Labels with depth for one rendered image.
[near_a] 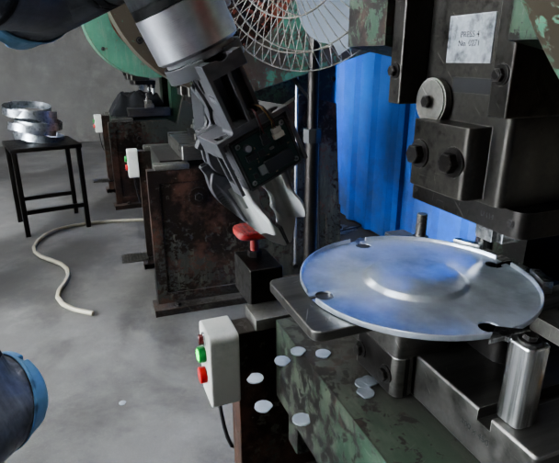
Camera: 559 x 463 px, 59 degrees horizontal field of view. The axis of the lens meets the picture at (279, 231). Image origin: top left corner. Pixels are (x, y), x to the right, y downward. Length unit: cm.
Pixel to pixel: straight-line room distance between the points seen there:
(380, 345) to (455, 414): 12
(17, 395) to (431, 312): 51
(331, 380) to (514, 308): 24
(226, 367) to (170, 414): 85
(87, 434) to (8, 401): 96
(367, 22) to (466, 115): 19
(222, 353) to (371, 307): 33
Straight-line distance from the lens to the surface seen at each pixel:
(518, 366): 53
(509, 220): 59
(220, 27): 43
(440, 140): 60
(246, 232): 86
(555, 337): 66
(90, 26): 351
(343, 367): 71
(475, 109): 61
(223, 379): 85
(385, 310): 57
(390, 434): 61
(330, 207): 231
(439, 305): 59
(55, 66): 707
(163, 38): 43
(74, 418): 174
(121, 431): 165
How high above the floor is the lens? 104
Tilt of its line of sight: 19 degrees down
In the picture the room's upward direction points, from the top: straight up
